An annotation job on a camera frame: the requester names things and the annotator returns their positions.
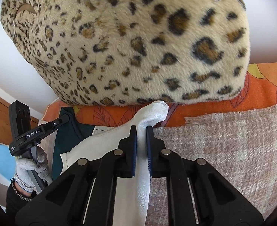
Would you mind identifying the green and cream printed t-shirt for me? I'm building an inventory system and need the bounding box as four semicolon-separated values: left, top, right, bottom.
60;101;169;225

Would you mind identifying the left forearm black sleeve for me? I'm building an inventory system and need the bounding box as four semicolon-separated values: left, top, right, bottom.
6;179;37;222

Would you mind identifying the left hand white glove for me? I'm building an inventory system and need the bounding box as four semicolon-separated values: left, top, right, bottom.
14;146;52;194

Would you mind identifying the light blue chair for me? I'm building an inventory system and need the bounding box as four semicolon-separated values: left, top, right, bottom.
0;143;16;181

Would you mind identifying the pink plaid bed blanket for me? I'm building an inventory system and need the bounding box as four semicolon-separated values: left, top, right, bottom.
38;103;277;226

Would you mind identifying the leopard print cushion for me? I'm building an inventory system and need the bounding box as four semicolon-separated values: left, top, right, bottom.
0;0;250;106

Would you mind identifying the orange patterned bed sheet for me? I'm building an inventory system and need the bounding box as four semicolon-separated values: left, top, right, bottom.
41;62;277;129

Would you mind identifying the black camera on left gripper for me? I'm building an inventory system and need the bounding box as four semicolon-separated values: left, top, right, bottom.
8;101;31;141

